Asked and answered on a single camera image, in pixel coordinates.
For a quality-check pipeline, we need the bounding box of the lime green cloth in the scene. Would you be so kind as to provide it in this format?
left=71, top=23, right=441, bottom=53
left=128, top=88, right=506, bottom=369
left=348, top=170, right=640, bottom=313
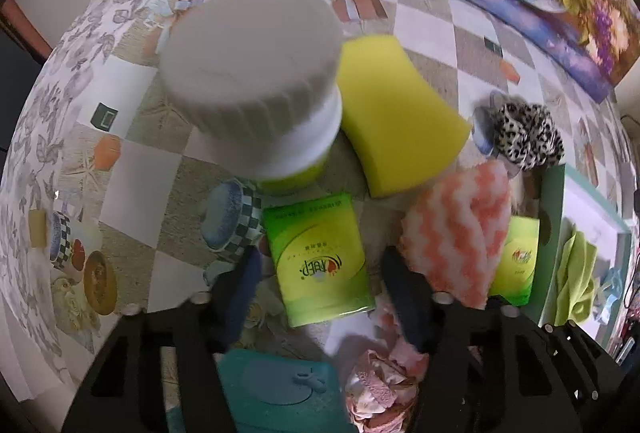
left=554, top=230, right=598, bottom=326

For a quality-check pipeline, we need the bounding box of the blue face mask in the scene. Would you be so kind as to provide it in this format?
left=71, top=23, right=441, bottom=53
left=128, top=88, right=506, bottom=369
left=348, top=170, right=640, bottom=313
left=592, top=265, right=626, bottom=314

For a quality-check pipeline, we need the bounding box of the yellow sponge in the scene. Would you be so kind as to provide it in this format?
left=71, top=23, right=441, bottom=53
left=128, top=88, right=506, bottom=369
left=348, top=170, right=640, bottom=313
left=336, top=34, right=473, bottom=200

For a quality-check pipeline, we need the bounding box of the pink scrunchie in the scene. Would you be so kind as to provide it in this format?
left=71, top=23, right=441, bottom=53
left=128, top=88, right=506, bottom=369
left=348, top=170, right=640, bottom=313
left=342, top=300, right=431, bottom=433

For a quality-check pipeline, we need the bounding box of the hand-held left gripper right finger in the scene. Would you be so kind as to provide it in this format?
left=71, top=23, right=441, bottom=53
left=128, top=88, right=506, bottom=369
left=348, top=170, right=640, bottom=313
left=381, top=248, right=626, bottom=433

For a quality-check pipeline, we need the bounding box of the white bottle with green label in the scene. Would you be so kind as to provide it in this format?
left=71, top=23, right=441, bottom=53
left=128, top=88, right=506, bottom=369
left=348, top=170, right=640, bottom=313
left=157, top=0, right=346, bottom=194

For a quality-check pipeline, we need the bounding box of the green tissue packet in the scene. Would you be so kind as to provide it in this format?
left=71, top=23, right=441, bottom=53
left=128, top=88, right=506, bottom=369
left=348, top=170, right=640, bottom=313
left=487, top=215, right=542, bottom=309
left=262, top=194, right=377, bottom=329

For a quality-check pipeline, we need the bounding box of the white tray with green rim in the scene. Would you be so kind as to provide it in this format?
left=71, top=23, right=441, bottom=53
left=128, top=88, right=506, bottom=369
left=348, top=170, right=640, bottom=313
left=530, top=163, right=633, bottom=359

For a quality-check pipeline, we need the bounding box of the leopard print scrunchie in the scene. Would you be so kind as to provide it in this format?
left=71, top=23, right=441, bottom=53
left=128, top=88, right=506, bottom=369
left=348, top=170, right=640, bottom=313
left=487, top=102, right=566, bottom=172

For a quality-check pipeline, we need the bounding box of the dark furniture panel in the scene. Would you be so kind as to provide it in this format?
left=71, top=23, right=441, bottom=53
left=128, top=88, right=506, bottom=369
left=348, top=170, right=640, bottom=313
left=0, top=0, right=53, bottom=174

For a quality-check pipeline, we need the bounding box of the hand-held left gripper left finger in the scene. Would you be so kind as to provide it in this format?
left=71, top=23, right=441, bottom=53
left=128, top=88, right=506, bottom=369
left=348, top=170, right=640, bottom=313
left=60, top=245, right=266, bottom=433

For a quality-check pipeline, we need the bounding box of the orange and white fluffy cloth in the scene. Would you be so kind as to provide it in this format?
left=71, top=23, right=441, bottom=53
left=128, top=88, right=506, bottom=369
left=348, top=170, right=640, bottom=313
left=400, top=160, right=513, bottom=309

